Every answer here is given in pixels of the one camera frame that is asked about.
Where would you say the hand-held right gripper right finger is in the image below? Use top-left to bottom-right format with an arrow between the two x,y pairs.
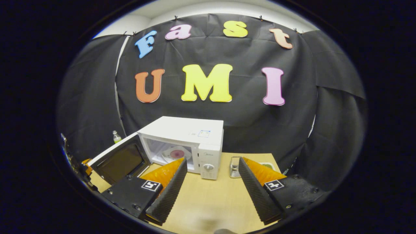
238,157 -> 328,225

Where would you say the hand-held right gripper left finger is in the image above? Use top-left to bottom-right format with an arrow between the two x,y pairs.
101,158 -> 188,226

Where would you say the white plate of pink food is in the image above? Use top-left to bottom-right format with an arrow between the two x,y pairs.
162,145 -> 193,164

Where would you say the white microwave oven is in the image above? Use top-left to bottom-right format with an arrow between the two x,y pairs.
88,116 -> 224,186

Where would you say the metal wire basket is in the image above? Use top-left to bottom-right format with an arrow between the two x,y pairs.
229,156 -> 242,178

